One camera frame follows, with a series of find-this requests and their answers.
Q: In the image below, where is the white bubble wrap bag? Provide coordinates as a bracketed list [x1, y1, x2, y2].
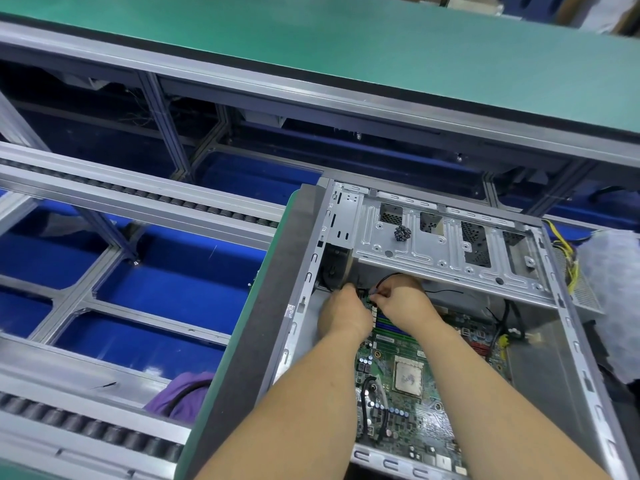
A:
[578, 227, 640, 386]

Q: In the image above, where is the small purple object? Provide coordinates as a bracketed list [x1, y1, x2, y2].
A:
[144, 371, 217, 426]

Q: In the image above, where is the aluminium roller conveyor rail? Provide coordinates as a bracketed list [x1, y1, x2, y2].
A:
[0, 143, 286, 248]

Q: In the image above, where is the person's left forearm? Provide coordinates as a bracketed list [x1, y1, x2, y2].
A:
[195, 329, 367, 480]

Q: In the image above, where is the person's right hand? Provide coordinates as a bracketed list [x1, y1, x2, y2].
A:
[366, 273, 444, 337]

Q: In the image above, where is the green motherboard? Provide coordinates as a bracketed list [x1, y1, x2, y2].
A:
[350, 303, 513, 480]

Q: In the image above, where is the person's left hand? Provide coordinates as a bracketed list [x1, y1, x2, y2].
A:
[319, 283, 374, 345]

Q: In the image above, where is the grey power supply unit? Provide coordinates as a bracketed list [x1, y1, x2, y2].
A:
[545, 219, 607, 316]

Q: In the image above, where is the black and silver computer case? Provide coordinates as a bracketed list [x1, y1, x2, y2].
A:
[255, 175, 640, 480]

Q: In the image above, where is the green conveyor belt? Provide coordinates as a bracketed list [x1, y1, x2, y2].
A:
[0, 0, 640, 136]

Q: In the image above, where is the person's right forearm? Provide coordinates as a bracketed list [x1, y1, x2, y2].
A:
[404, 315, 612, 480]

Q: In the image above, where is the small gold CPU chip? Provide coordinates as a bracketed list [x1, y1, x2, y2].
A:
[391, 357, 427, 394]

